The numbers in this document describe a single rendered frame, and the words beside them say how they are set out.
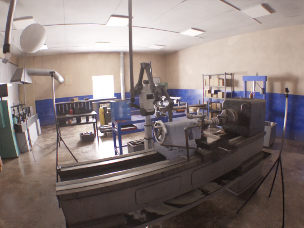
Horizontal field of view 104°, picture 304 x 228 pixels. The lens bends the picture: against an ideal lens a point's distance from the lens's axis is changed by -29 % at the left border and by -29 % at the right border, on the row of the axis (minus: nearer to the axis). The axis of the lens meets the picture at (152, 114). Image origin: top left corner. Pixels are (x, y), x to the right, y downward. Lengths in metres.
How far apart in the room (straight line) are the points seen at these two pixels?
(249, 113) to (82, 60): 7.65
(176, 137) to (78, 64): 7.38
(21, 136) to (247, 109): 5.16
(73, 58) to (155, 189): 7.74
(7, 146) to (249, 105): 5.18
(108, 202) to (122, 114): 2.34
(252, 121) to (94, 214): 2.14
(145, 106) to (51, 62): 6.63
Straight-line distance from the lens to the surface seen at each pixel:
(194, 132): 1.73
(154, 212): 1.65
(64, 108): 5.49
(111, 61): 8.76
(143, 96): 2.63
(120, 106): 3.43
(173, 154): 1.58
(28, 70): 6.16
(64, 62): 8.53
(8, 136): 4.79
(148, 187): 1.46
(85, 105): 5.50
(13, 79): 5.39
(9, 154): 4.94
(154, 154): 1.78
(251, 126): 2.42
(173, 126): 1.60
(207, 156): 1.70
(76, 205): 1.40
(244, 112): 2.31
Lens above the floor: 1.53
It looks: 10 degrees down
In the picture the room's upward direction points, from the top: 2 degrees counter-clockwise
